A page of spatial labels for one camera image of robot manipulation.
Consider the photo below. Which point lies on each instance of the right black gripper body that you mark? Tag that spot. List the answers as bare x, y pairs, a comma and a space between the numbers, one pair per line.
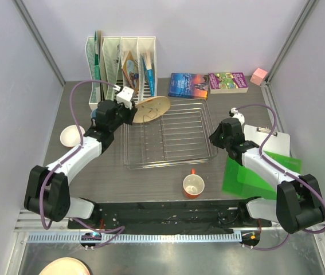
220, 140

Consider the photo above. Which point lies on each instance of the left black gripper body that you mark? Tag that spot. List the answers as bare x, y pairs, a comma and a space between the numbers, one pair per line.
124, 114

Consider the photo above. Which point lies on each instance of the blue plastic cup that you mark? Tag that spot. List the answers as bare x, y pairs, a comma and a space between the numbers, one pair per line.
93, 114

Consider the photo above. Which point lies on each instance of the beige bird pattern plate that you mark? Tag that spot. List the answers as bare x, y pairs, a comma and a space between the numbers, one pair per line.
151, 109

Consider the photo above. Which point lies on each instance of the orange white bowl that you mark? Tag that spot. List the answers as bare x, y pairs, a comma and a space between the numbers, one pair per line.
70, 136

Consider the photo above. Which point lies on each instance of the orange ceramic mug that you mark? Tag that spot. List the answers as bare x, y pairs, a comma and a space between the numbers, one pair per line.
193, 185

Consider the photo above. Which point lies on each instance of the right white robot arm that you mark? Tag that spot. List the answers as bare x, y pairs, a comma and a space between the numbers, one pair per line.
298, 205

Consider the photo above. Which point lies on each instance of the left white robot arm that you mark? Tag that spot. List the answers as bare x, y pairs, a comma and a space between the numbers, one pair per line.
47, 191

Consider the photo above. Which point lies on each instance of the green plastic folder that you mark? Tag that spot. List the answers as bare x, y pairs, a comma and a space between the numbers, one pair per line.
244, 183

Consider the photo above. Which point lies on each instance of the white clipboard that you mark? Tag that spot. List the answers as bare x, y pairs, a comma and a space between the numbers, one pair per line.
278, 143

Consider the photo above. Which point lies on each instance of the purple green paperback book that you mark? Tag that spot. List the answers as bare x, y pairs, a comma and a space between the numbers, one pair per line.
227, 82

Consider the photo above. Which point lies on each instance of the orange illustrated book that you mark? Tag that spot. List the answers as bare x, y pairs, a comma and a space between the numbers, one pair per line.
130, 70

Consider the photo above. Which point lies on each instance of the white mesh file organizer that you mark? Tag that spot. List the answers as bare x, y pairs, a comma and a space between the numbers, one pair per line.
111, 55

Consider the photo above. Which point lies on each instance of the pink cube block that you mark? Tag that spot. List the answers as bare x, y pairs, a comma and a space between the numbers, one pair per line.
258, 76

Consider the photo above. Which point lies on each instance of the dark blue paperback book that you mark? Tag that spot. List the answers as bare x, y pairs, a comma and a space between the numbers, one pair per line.
189, 86

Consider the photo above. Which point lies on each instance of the blue white book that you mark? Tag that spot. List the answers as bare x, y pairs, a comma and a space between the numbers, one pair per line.
148, 71

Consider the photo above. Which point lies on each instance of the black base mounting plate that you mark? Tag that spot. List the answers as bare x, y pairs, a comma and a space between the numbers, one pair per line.
174, 217

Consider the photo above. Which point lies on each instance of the pink round object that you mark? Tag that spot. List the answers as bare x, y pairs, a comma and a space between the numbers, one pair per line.
66, 266

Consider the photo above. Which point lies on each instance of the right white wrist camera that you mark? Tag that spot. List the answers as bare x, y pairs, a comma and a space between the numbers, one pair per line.
234, 113

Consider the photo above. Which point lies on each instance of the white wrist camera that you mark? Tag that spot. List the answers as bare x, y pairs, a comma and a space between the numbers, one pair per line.
234, 113
124, 96

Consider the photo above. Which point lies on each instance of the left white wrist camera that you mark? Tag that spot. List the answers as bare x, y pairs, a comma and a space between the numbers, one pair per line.
124, 96

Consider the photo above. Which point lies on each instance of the metal wire dish rack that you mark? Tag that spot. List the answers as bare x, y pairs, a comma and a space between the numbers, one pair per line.
180, 136

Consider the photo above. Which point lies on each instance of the perforated cable duct rail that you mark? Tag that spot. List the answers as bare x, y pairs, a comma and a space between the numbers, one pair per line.
89, 237

